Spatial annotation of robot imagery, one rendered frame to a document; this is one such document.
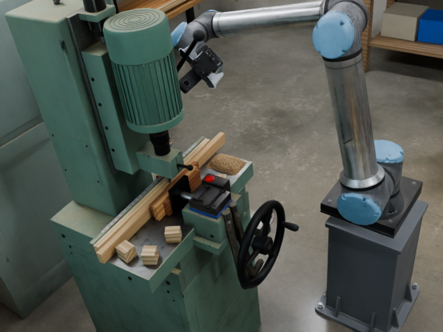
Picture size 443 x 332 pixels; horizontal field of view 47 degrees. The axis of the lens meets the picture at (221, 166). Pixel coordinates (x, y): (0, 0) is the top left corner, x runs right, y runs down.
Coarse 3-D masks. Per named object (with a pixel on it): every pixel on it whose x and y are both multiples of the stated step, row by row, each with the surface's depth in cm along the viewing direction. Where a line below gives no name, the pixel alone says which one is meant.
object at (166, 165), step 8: (144, 144) 165; (152, 144) 165; (136, 152) 163; (144, 152) 162; (152, 152) 161; (176, 152) 160; (144, 160) 163; (152, 160) 160; (160, 160) 158; (168, 160) 157; (176, 160) 159; (144, 168) 165; (152, 168) 163; (160, 168) 160; (168, 168) 158; (176, 168) 160; (168, 176) 161
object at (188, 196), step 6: (180, 180) 160; (186, 180) 162; (174, 186) 158; (180, 186) 160; (186, 186) 163; (168, 192) 158; (174, 192) 158; (180, 192) 161; (186, 192) 161; (174, 198) 159; (180, 198) 162; (186, 198) 160; (174, 204) 160; (180, 204) 163; (174, 210) 161
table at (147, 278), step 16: (208, 160) 184; (240, 176) 175; (192, 192) 170; (144, 224) 160; (160, 224) 159; (176, 224) 159; (128, 240) 155; (144, 240) 154; (160, 240) 154; (192, 240) 158; (208, 240) 156; (224, 240) 155; (112, 256) 150; (160, 256) 148; (176, 256) 151; (112, 272) 151; (128, 272) 145; (144, 272) 144; (160, 272) 146; (144, 288) 146
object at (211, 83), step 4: (220, 72) 156; (208, 76) 158; (212, 76) 157; (216, 76) 155; (220, 76) 154; (204, 80) 156; (208, 80) 155; (212, 80) 155; (216, 80) 154; (208, 84) 154; (212, 84) 152; (212, 88) 151
